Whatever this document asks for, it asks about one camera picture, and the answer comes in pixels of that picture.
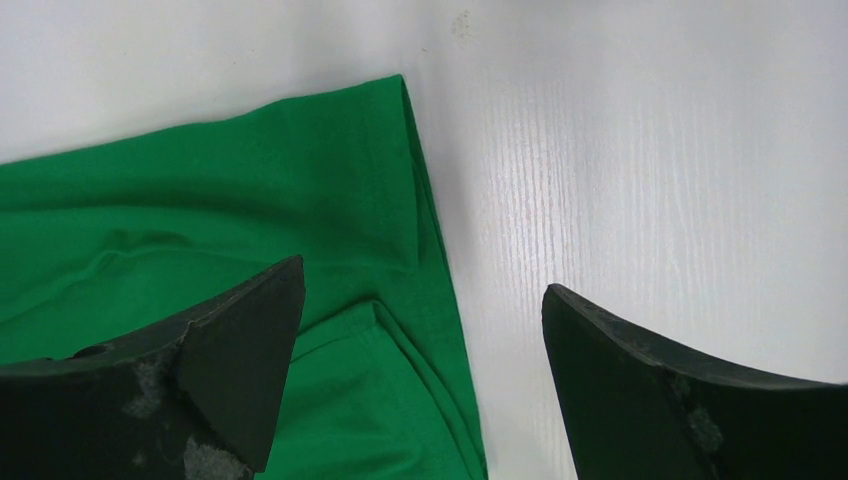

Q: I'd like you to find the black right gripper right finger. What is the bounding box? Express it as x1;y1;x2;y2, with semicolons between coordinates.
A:
542;284;847;479

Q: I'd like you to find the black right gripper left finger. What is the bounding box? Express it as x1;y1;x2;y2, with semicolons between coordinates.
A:
1;255;306;479

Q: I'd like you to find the green t-shirt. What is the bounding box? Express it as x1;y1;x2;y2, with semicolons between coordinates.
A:
1;76;487;479

